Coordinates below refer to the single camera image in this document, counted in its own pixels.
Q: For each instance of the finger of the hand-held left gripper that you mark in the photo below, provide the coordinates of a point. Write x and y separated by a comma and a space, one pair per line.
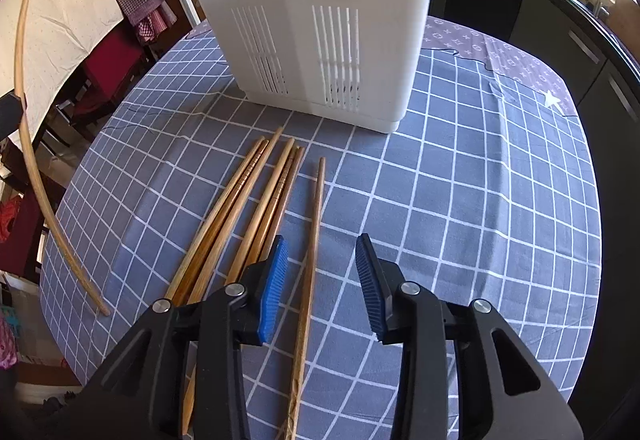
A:
10, 114

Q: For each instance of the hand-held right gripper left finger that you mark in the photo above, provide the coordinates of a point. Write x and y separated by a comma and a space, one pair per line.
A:
272, 290

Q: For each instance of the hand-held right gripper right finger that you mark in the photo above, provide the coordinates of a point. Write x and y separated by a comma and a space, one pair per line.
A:
367, 280

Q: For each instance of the light bamboo chopstick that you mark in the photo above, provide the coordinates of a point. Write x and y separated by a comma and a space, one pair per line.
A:
20, 39

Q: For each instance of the brown grooved wooden chopstick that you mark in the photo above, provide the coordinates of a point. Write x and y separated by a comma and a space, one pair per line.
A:
245, 180

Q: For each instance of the blue-grey checked tablecloth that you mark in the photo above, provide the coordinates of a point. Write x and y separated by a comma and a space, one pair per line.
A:
450, 220

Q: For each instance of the red patterned cloth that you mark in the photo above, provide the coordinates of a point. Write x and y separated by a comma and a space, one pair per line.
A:
10, 220

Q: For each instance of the white dotted curtain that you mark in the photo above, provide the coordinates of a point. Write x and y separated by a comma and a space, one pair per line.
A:
65, 19

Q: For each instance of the red chair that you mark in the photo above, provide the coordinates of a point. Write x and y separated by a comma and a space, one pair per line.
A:
110, 64

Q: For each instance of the purple patterned cloth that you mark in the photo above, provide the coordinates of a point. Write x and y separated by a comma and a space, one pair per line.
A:
500, 54

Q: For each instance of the dark kitchen counter cabinets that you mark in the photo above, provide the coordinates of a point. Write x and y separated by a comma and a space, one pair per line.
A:
500, 4

